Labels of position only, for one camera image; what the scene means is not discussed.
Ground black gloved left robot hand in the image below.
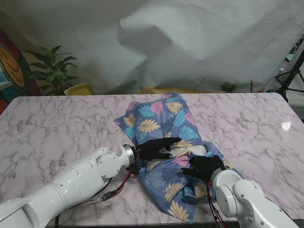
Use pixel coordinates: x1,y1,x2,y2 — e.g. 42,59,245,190
134,137,182,160

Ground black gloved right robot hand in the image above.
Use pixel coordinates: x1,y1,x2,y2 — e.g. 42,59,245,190
179,155,226,181

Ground white pillow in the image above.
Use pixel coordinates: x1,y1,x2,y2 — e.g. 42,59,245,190
146,144,207,171

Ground blue leaf print pillowcase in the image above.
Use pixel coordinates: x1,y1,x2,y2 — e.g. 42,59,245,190
114,92,245,224

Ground yellow bench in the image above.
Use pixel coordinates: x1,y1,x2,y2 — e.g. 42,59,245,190
140,85,221,95

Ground thin brown stick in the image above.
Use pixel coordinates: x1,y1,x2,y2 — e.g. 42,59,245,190
193,77,207,92

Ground small green plant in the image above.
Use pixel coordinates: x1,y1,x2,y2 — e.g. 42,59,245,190
219,81,239,93

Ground yellow chair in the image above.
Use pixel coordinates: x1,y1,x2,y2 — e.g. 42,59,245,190
63,83,95,96

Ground white backdrop sheet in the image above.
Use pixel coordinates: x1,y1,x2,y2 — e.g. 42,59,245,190
0,0,304,95

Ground large green potted plant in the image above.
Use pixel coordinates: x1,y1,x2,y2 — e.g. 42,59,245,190
22,45,79,96

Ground black tripod stand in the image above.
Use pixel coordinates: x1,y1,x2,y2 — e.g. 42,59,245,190
275,33,304,104

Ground colourful smiley mural board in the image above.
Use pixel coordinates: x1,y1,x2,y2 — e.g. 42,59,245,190
0,27,33,114

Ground red black right arm cable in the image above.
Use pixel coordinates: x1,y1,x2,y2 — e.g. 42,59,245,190
206,177,226,228

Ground red black arm cable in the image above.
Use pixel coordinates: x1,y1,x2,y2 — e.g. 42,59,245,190
54,156,141,228
206,177,226,228

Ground red black left arm cable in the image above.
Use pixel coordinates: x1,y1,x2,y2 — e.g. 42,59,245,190
54,156,141,228

